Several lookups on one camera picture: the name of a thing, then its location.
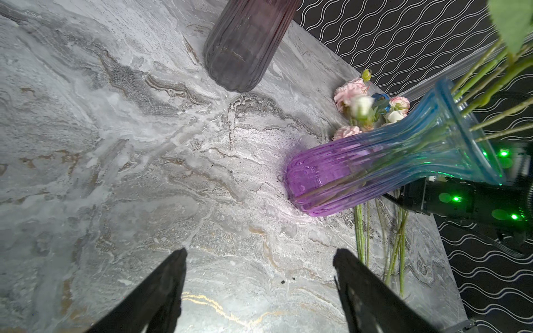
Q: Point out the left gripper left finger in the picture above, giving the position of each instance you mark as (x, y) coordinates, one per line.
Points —
(154, 305)

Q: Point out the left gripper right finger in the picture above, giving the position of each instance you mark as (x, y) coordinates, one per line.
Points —
(369, 305)

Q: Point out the blue purple glass vase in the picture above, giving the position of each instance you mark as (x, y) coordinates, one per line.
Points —
(434, 139)

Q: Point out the pink peony spray stem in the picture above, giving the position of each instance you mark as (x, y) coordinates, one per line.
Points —
(504, 60)

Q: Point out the dark pink glass vase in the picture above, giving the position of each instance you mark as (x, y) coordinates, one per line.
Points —
(244, 40)

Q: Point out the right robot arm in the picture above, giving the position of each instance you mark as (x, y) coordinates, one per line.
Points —
(505, 209)

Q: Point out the pink spray with red bud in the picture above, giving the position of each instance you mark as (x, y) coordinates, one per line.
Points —
(354, 101)

